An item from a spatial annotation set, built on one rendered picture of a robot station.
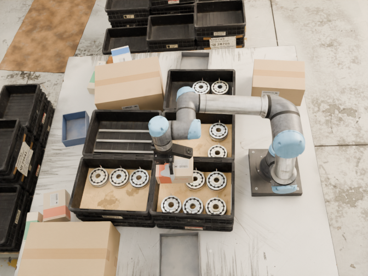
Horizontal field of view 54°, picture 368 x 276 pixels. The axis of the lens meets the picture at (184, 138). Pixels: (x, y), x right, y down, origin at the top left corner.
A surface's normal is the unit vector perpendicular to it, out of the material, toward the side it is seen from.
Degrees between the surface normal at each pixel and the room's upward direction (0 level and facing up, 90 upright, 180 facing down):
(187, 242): 0
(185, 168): 0
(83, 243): 0
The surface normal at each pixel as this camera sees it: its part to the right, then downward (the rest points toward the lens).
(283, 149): -0.03, 0.79
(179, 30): -0.09, -0.52
